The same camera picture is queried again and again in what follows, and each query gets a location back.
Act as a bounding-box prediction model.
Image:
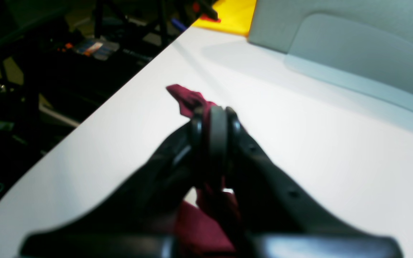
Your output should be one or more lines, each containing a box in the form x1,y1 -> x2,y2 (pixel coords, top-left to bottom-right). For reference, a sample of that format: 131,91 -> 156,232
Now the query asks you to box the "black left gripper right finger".
217,107 -> 403,258

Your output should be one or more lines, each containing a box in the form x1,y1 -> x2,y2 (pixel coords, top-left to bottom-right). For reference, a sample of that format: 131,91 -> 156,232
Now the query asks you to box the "grey plastic tray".
248,0 -> 413,112

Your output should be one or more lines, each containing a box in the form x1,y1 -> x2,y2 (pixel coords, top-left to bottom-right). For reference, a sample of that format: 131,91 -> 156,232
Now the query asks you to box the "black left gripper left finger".
19,106 -> 218,258

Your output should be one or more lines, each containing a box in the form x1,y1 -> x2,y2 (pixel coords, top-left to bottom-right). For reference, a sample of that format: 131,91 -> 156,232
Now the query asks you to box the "dark red t-shirt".
166,84 -> 237,258

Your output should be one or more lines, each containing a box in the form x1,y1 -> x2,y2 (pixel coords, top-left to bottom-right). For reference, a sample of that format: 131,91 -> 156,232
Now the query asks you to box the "yellow object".
192,0 -> 257,37

